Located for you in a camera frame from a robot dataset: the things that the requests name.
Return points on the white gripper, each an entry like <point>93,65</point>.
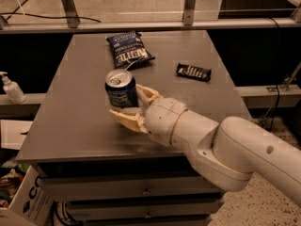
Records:
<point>165,117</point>

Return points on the blue pepsi can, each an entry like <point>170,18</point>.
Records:
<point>120,88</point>

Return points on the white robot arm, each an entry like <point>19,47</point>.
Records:
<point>225,153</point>

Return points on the dark rxbar chocolate bar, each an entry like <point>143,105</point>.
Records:
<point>194,72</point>

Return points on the blue kettle chips bag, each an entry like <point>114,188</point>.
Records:
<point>128,49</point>

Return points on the top drawer with knob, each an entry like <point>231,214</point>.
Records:
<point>127,186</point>

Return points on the drawer with knob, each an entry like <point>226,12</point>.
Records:
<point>143,209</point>
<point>127,186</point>

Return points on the grey drawer cabinet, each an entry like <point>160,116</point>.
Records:
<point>74,136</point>

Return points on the white pump dispenser bottle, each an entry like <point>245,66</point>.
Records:
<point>12,89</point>

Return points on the white cardboard box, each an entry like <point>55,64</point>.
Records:
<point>30,206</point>

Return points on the metal railing frame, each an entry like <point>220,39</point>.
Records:
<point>83,16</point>

